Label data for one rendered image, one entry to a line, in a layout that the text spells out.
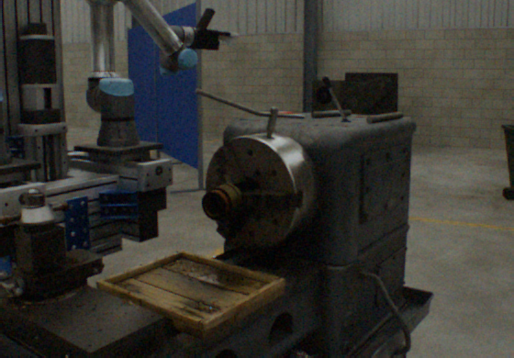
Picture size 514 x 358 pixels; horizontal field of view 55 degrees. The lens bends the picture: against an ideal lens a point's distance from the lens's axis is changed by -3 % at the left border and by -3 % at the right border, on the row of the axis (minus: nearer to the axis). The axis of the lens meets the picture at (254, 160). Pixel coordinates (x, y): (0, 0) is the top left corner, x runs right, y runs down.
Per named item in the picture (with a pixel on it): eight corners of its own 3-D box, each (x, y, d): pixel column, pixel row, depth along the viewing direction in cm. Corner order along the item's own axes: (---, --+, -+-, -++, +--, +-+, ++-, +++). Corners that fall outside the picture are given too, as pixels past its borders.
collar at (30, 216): (43, 213, 104) (42, 199, 104) (64, 219, 100) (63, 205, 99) (7, 221, 98) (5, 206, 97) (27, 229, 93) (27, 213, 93)
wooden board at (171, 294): (182, 262, 148) (181, 249, 148) (285, 293, 127) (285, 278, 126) (96, 296, 124) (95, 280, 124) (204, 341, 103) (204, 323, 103)
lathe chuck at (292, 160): (217, 216, 161) (235, 119, 151) (299, 260, 144) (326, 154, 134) (196, 222, 153) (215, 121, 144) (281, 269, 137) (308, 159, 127)
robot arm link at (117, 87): (106, 118, 171) (105, 77, 168) (94, 116, 182) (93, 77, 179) (139, 117, 177) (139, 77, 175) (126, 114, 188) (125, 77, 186)
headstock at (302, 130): (307, 203, 218) (308, 111, 212) (416, 221, 190) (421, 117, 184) (215, 238, 171) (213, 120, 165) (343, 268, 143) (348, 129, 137)
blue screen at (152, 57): (111, 151, 989) (106, 27, 951) (150, 148, 1023) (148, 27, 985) (171, 194, 622) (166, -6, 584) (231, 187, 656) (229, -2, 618)
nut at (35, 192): (39, 202, 101) (38, 184, 100) (50, 205, 99) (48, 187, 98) (20, 206, 98) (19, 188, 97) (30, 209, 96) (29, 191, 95)
